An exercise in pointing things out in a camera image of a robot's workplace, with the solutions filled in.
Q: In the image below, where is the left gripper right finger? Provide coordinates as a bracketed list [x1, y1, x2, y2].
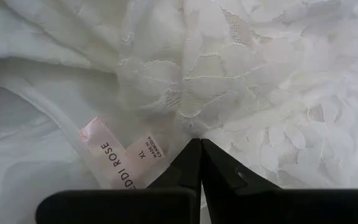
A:
[201, 138, 358, 224]

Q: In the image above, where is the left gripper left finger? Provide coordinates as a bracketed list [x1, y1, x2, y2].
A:
[35, 138, 202, 224]

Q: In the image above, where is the white garment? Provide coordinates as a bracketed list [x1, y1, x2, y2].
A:
[0, 0, 358, 224]

